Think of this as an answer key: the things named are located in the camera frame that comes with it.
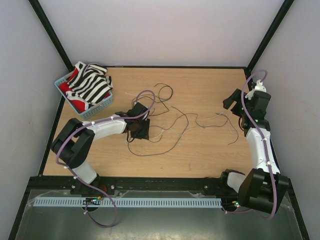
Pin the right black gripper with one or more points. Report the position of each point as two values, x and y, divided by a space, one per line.
236 96

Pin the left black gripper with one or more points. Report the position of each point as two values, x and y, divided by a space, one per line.
144 134

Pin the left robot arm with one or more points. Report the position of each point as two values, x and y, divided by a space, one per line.
74 141

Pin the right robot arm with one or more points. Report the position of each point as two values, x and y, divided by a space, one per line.
264 187

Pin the light blue plastic basket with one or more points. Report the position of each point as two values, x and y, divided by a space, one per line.
93 107

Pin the red cloth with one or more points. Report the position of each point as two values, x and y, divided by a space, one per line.
79 104

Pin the black white striped cloth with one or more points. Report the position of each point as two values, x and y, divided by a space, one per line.
91 82

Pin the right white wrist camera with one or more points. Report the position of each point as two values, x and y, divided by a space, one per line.
258 87

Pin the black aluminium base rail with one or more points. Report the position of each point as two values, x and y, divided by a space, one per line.
209 186

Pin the light blue slotted cable duct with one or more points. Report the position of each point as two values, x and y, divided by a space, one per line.
129 202

